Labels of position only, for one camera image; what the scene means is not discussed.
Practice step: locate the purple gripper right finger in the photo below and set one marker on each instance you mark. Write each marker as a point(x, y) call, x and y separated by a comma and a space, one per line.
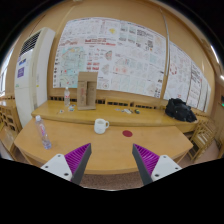
point(151, 166)

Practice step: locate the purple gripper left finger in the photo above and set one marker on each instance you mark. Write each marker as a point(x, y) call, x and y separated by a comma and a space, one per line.
point(71, 166)

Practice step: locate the clear plastic water bottle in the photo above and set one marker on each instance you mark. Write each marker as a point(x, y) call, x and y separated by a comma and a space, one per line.
point(42, 132)

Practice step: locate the far clear water bottle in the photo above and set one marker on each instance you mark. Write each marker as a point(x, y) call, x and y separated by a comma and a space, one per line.
point(67, 97)

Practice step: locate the red round coaster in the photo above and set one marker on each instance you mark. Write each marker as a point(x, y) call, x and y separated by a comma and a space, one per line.
point(127, 133)

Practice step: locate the white ceramic mug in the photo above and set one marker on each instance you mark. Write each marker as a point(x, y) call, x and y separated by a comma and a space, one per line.
point(100, 126)

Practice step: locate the small cup by bottle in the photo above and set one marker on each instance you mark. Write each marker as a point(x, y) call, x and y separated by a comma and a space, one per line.
point(71, 108)

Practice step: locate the small items on far table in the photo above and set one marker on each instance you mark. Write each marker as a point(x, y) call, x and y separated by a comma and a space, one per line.
point(128, 111)

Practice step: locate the black bag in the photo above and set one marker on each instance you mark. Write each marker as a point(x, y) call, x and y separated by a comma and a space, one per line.
point(178, 109)

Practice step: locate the wooden chair right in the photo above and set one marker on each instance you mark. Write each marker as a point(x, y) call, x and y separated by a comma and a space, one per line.
point(202, 138)

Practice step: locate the brown cardboard box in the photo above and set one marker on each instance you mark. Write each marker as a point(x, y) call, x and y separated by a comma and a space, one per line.
point(86, 90)

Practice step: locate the white standing air conditioner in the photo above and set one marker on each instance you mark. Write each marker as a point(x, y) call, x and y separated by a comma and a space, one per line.
point(30, 84)

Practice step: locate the right wall poster sheet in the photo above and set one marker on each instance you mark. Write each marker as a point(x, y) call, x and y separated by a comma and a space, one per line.
point(186, 81)

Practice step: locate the large wall poster sheet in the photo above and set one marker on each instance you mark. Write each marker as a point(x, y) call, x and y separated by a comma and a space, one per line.
point(126, 56)

